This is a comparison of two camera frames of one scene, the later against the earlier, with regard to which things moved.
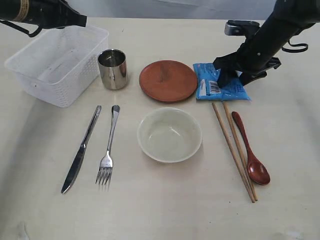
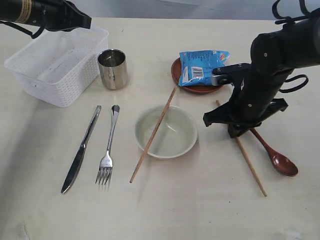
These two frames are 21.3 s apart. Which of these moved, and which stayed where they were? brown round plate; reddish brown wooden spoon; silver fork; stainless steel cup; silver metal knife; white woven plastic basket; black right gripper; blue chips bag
Moved: black right gripper; blue chips bag; reddish brown wooden spoon; brown round plate
Stayed: silver metal knife; white woven plastic basket; stainless steel cup; silver fork
